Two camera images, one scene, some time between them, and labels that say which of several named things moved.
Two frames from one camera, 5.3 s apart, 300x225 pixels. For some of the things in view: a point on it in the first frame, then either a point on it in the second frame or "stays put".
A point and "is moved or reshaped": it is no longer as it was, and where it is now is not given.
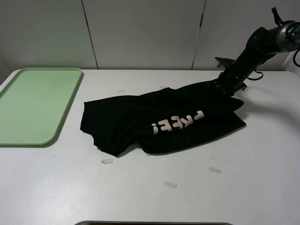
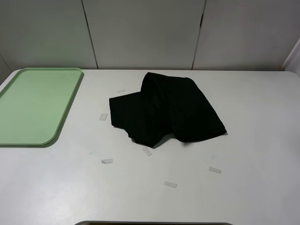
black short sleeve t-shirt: (161, 119) is moved or reshaped
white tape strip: (213, 169) stays put
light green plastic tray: (33, 105) stays put
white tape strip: (171, 184) stays put
